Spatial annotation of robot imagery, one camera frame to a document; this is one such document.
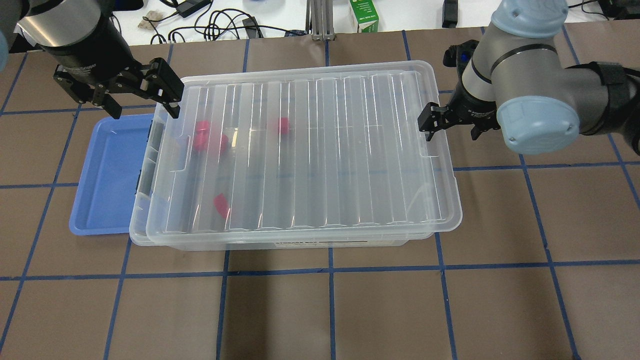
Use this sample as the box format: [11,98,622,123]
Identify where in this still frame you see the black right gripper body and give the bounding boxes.
[446,59,501,130]

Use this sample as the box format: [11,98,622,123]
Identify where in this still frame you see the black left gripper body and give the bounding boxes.
[38,13,150,108]

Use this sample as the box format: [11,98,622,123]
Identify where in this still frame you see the clear plastic box lid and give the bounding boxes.
[129,60,463,251]

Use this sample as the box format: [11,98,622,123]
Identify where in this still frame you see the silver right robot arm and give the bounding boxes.
[417,0,640,155]

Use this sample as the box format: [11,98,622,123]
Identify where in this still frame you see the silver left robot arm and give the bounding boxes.
[1,0,185,119]

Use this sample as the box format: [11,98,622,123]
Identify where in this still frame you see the blue plastic tray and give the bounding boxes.
[69,113,153,236]

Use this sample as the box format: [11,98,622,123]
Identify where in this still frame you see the clear plastic storage box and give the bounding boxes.
[129,111,442,251]

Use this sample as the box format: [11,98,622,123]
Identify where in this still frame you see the black power adapter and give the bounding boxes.
[175,0,212,18]

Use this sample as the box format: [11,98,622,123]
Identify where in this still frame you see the green white carton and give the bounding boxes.
[348,0,380,34]

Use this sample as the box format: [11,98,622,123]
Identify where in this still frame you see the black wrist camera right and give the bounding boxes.
[442,39,480,72]

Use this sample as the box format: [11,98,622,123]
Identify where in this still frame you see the aluminium frame post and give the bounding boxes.
[306,0,335,41]

